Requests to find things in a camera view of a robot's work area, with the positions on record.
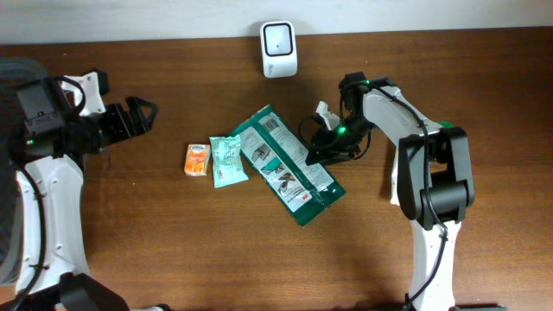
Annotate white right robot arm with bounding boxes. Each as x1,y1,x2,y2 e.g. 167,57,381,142
306,72,475,310

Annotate white barcode scanner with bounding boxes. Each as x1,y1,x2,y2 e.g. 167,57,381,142
259,21,298,79

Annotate green lid jar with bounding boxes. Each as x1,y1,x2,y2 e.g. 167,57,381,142
438,120,454,129

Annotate orange tissue pack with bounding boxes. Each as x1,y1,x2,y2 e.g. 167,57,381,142
183,144,211,177

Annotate grey plastic mesh basket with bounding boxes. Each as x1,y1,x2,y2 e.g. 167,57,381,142
1,57,48,286

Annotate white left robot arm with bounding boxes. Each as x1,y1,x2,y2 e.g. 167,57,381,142
1,70,158,310

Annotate green white package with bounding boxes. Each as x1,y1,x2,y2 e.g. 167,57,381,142
231,105,346,226

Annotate mint green small packet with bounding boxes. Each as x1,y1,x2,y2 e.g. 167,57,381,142
210,136,248,188

